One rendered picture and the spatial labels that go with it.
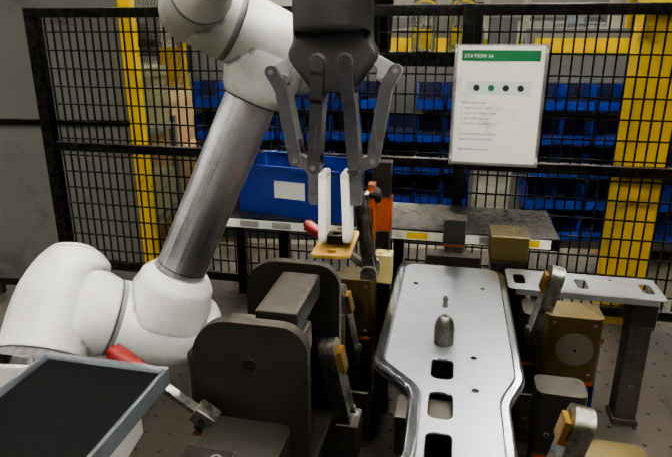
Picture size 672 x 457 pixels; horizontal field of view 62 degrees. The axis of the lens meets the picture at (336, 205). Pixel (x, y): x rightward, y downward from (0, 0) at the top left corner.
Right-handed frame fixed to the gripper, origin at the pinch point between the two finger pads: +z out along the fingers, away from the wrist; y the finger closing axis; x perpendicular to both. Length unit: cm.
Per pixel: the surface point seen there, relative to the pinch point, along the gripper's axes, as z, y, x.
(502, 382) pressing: 31.2, -20.4, -21.1
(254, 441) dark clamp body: 23.8, 7.9, 5.8
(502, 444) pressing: 31.8, -18.9, -8.0
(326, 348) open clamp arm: 21.4, 3.1, -9.8
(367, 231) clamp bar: 15.4, 1.3, -41.6
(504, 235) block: 23, -26, -67
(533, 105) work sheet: -3, -35, -95
